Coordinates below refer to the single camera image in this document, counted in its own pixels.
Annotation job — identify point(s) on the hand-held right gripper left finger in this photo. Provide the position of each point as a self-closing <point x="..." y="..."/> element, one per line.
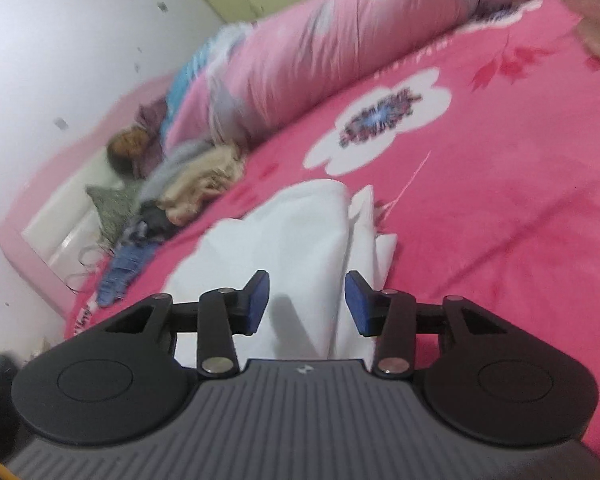
<point x="257" y="302"/>

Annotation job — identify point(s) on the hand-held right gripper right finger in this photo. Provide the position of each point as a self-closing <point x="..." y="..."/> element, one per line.
<point x="357" y="305"/>

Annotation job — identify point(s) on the white bear-print sweatshirt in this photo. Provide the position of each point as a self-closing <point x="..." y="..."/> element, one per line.
<point x="290" y="240"/>

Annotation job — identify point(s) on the beige crumpled garment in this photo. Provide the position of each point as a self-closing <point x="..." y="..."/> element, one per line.
<point x="205" y="185"/>

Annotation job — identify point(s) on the plaid shirt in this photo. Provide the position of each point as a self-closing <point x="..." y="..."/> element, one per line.
<point x="150" y="225"/>

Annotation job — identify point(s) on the blue jeans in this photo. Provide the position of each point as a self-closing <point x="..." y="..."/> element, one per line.
<point x="125" y="270"/>

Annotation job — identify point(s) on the grey fleece garment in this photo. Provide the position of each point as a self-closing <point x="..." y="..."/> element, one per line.
<point x="175" y="165"/>

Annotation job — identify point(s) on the green floral pillow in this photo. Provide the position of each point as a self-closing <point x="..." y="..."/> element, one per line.
<point x="112" y="210"/>

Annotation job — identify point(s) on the pink white bed headboard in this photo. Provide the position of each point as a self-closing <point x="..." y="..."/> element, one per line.
<point x="45" y="220"/>

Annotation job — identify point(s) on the pink blue floral quilt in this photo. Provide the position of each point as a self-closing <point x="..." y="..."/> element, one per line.
<point x="330" y="35"/>

